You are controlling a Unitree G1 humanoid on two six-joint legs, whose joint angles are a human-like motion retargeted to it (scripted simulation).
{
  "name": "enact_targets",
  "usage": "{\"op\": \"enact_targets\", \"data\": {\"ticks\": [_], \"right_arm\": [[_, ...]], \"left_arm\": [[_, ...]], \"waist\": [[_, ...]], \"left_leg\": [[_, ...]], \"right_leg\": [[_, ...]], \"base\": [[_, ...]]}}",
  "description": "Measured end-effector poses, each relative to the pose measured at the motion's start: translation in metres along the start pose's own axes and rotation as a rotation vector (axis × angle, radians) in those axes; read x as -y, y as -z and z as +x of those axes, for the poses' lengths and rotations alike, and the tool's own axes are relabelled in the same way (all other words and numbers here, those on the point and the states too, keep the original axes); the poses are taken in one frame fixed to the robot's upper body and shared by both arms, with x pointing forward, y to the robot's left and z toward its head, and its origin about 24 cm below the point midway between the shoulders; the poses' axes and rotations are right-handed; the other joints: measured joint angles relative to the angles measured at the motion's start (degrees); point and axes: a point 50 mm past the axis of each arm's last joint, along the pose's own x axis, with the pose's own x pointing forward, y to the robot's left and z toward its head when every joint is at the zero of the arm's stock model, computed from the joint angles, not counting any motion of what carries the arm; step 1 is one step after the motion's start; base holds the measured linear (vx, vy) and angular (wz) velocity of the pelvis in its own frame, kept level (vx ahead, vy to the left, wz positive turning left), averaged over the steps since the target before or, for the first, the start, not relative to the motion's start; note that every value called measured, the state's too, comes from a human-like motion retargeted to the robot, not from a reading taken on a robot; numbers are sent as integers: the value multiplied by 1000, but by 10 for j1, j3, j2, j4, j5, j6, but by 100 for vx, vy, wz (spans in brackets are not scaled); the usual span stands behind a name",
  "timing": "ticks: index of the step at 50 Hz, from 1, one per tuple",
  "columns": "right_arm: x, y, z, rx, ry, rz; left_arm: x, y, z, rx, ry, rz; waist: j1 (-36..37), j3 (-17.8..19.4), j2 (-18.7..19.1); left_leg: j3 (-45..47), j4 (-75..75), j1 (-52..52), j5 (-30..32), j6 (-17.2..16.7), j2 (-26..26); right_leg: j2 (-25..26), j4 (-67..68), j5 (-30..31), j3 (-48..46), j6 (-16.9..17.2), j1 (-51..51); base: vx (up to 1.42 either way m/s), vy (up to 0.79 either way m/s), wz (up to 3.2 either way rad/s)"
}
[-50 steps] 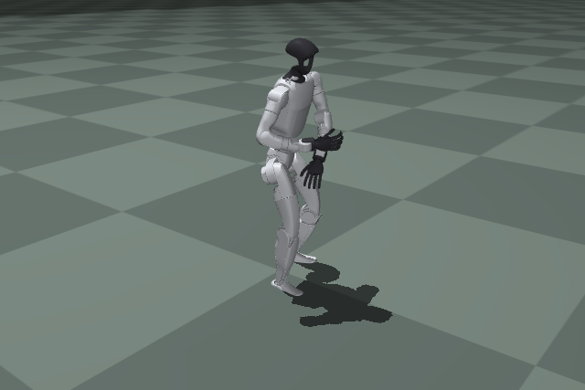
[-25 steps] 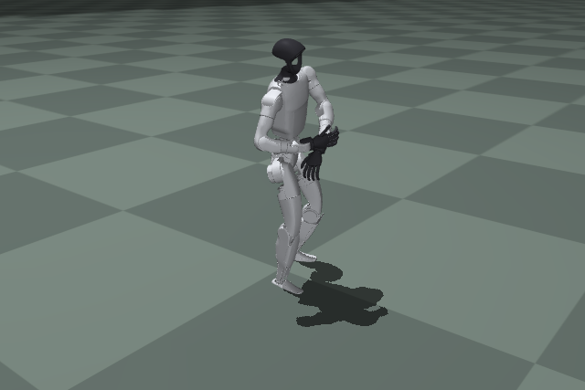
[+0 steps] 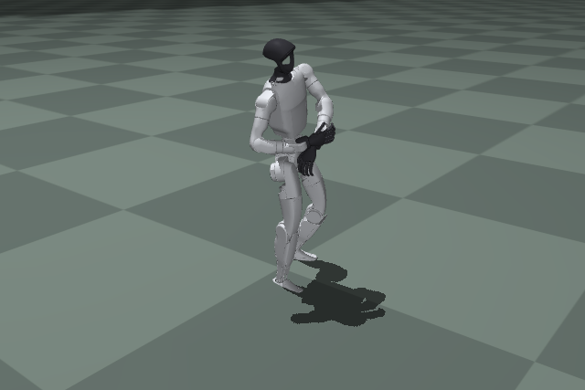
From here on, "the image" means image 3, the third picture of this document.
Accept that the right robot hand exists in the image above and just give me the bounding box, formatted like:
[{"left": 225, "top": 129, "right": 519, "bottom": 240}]
[{"left": 295, "top": 122, "right": 335, "bottom": 150}]

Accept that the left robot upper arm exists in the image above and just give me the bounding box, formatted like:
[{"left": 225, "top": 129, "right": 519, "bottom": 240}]
[{"left": 295, "top": 63, "right": 330, "bottom": 112}]

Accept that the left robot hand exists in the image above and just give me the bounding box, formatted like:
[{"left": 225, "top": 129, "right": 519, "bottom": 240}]
[{"left": 297, "top": 145, "right": 321, "bottom": 176}]

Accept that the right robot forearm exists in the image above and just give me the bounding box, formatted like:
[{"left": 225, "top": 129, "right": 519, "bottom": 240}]
[{"left": 253, "top": 137, "right": 307, "bottom": 155}]

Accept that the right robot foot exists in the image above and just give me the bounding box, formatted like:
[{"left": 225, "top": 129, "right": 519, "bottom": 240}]
[{"left": 272, "top": 277, "right": 303, "bottom": 292}]

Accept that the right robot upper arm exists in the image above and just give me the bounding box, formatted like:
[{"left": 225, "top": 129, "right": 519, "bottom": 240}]
[{"left": 250, "top": 90, "right": 277, "bottom": 153}]

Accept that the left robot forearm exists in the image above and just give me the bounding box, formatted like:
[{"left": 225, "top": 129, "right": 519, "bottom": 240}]
[{"left": 314, "top": 98, "right": 334, "bottom": 132}]

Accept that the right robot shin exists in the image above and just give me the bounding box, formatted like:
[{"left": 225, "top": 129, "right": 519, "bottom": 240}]
[{"left": 274, "top": 224, "right": 298, "bottom": 283}]

